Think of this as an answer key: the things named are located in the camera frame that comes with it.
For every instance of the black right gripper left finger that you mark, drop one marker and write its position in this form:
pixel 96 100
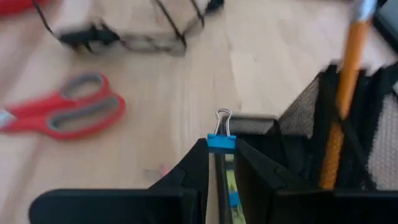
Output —
pixel 186 186

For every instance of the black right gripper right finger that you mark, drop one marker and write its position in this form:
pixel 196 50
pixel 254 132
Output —
pixel 258 186

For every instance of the blue binder clip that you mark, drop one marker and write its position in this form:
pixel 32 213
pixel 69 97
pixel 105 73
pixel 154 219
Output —
pixel 234 199
pixel 221 142

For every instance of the orange pencil with eraser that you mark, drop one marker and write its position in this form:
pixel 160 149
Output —
pixel 351 77

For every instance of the black mesh desk organizer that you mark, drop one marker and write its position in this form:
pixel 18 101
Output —
pixel 298 121

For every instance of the pink binder clip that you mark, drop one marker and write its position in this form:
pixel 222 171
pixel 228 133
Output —
pixel 163 170

